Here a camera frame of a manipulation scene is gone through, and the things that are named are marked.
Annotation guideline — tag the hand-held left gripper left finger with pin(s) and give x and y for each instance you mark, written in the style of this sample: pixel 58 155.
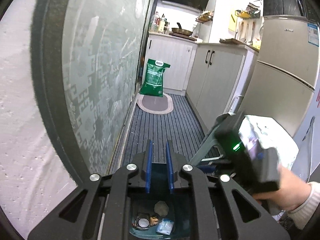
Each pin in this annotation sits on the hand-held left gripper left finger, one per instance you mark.
pixel 149 170

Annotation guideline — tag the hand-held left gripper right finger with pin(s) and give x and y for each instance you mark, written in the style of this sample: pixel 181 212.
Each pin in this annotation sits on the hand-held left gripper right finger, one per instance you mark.
pixel 170 170

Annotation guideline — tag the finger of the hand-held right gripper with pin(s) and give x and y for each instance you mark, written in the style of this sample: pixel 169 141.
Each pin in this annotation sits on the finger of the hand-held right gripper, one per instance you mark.
pixel 207 168

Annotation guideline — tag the clear bag of flatbread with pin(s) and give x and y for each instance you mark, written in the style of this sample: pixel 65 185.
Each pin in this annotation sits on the clear bag of flatbread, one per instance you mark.
pixel 161 208

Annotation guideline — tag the teal plastic bin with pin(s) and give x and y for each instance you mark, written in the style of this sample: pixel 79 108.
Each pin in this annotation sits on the teal plastic bin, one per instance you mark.
pixel 180 212

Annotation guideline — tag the white plastic bag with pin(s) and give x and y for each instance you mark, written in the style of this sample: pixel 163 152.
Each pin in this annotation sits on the white plastic bag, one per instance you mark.
pixel 275 135

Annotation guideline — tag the black snack bag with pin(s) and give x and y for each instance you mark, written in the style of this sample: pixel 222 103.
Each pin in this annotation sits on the black snack bag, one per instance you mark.
pixel 141 216

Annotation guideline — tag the brown food scrap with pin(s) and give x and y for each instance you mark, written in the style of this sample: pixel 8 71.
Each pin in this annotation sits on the brown food scrap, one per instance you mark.
pixel 153 221

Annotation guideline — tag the white round container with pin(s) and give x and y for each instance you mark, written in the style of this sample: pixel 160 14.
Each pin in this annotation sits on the white round container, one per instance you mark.
pixel 143 223

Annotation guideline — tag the white blue wipes packet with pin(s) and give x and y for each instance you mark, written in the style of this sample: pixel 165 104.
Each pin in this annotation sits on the white blue wipes packet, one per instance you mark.
pixel 165 226

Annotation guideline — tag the person's right forearm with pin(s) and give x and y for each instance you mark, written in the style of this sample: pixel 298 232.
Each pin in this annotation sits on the person's right forearm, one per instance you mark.
pixel 307 207

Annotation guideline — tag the person's right hand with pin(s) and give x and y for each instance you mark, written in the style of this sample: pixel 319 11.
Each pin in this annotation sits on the person's right hand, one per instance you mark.
pixel 290 192

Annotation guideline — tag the grey plastic stool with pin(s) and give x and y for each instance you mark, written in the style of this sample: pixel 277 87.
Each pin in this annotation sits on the grey plastic stool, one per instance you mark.
pixel 207 142

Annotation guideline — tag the grey striped floor mat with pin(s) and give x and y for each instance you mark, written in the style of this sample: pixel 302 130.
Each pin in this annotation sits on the grey striped floor mat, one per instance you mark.
pixel 175 135

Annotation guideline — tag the oval grey floor mat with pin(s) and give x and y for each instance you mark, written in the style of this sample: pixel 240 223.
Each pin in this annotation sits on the oval grey floor mat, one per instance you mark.
pixel 155 103

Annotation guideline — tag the beige refrigerator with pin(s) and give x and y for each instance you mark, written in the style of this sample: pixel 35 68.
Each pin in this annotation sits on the beige refrigerator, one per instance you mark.
pixel 282 80

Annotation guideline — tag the green rice bag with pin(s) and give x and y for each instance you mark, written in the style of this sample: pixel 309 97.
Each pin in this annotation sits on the green rice bag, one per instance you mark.
pixel 153 80

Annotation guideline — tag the patterned glass sliding door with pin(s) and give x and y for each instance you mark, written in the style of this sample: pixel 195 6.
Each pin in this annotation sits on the patterned glass sliding door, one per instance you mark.
pixel 100 80

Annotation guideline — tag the white kitchen cabinet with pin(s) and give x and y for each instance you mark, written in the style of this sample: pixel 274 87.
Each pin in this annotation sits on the white kitchen cabinet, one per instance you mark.
pixel 170 62

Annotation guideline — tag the wooden cutting board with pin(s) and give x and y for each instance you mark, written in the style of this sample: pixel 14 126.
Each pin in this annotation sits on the wooden cutting board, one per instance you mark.
pixel 232 41

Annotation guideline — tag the hanging kitchen utensils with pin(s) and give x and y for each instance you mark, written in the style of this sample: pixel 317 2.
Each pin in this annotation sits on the hanging kitchen utensils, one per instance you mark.
pixel 247 31

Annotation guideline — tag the small clear bottle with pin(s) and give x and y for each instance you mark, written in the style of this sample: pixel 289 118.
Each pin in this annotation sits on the small clear bottle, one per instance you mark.
pixel 196 35

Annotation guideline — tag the black induction cooker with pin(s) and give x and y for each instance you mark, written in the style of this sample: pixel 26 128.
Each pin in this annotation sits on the black induction cooker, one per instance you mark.
pixel 183 37

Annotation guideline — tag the yellow hanging board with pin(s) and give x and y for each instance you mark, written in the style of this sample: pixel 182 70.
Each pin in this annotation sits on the yellow hanging board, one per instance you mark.
pixel 233 21

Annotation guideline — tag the frying pan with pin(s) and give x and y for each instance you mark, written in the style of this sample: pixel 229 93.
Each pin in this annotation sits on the frying pan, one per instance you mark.
pixel 182 31

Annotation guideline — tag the dark sauce bottle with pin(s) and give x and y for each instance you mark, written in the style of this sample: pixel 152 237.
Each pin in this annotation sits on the dark sauce bottle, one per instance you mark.
pixel 167 28

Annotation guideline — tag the yellow oil bottle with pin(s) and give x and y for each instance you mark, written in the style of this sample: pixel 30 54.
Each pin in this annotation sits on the yellow oil bottle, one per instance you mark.
pixel 162 25

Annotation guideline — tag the black microwave oven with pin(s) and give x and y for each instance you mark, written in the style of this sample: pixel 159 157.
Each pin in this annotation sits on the black microwave oven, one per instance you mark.
pixel 285 3

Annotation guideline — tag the red wall decoration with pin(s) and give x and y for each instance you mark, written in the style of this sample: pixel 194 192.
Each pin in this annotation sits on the red wall decoration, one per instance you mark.
pixel 318 97

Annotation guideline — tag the wall spice rack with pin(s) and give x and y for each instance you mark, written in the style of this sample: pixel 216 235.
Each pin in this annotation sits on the wall spice rack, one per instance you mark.
pixel 204 17

